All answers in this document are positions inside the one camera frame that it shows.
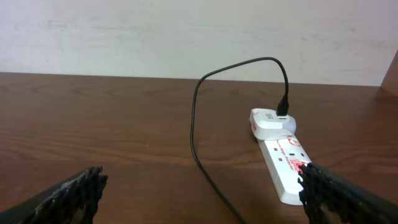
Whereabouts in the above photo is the white USB charger adapter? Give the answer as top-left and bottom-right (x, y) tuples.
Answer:
(249, 108), (297, 141)

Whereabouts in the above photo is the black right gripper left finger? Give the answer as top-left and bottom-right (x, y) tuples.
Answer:
(1, 167), (108, 224)

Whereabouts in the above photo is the black USB charging cable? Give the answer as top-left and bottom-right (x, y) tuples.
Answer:
(190, 57), (290, 224)

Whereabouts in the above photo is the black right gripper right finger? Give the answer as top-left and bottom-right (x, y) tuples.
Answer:
(298, 162), (397, 224)

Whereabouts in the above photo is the white power strip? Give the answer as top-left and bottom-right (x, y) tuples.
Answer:
(258, 136), (311, 205)

